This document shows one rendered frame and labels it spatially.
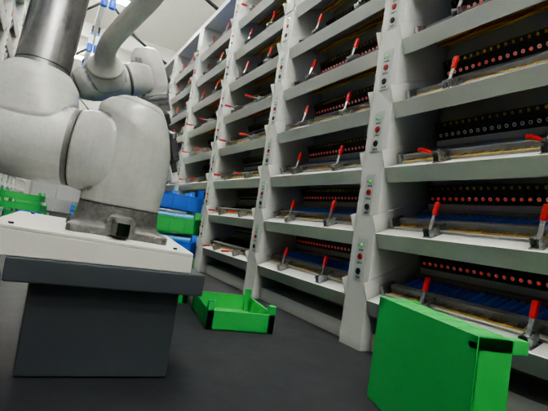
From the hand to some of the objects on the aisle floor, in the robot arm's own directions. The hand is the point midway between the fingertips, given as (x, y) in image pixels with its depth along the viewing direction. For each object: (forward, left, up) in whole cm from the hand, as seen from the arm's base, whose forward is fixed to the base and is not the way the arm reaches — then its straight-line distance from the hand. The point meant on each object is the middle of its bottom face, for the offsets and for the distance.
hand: (170, 172), depth 150 cm
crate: (+30, -100, -40) cm, 111 cm away
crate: (+23, -24, -43) cm, 54 cm away
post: (+57, +20, -43) cm, 74 cm away
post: (+60, -50, -40) cm, 88 cm away
